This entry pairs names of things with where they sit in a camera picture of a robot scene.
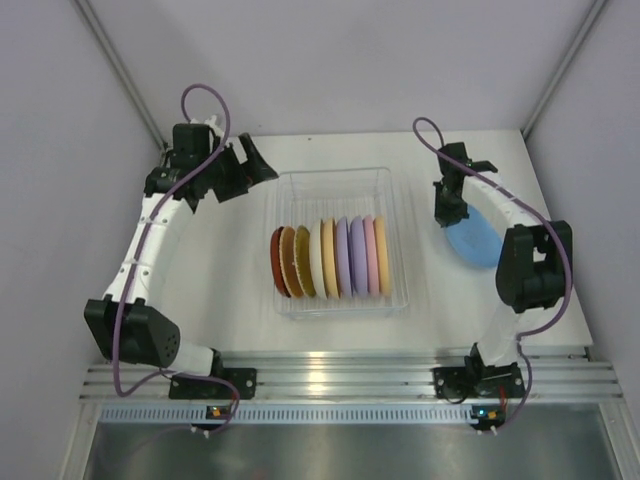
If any blue plate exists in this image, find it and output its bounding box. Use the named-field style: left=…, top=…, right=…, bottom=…
left=444, top=206, right=503, bottom=269

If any tan yellow plate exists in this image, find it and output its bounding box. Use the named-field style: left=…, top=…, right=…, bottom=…
left=374, top=216, right=392, bottom=297

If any pink plate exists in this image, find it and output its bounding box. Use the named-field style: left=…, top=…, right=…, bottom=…
left=363, top=215, right=380, bottom=296

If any purple plate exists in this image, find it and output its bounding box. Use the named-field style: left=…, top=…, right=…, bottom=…
left=350, top=216, right=369, bottom=297

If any clear wire dish rack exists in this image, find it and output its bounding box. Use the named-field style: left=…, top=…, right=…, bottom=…
left=267, top=168, right=408, bottom=318

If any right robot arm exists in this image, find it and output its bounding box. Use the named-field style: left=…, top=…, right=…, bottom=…
left=434, top=142, right=572, bottom=397

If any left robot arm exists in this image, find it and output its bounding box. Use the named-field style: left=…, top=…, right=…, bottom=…
left=84, top=120, right=278, bottom=397

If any orange brown plate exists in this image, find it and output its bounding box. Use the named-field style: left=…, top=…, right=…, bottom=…
left=279, top=226, right=304, bottom=298

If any olive gold plate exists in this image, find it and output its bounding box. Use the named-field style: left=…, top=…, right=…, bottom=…
left=294, top=225, right=316, bottom=298

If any white plate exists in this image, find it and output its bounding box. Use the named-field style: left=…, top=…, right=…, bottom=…
left=309, top=219, right=328, bottom=299

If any lavender plate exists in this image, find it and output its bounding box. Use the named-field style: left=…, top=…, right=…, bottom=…
left=335, top=217, right=353, bottom=298

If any dark red plate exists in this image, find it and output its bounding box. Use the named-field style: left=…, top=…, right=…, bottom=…
left=270, top=226, right=290, bottom=298

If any light orange plate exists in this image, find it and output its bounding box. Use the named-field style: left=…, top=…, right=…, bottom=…
left=321, top=217, right=340, bottom=299

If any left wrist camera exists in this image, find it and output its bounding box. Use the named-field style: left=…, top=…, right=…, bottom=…
left=189, top=114, right=227, bottom=150

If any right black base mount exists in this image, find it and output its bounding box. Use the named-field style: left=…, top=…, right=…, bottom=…
left=433, top=363, right=525, bottom=404

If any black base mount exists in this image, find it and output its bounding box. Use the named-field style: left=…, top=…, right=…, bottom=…
left=168, top=368, right=257, bottom=400
left=433, top=363, right=525, bottom=404

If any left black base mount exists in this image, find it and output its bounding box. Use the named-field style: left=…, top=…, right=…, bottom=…
left=168, top=368, right=257, bottom=400

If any aluminium mounting rail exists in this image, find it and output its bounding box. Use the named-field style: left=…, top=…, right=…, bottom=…
left=79, top=349, right=624, bottom=401

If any perforated metal cable tray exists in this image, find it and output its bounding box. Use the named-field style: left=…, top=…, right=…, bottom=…
left=99, top=403, right=503, bottom=425

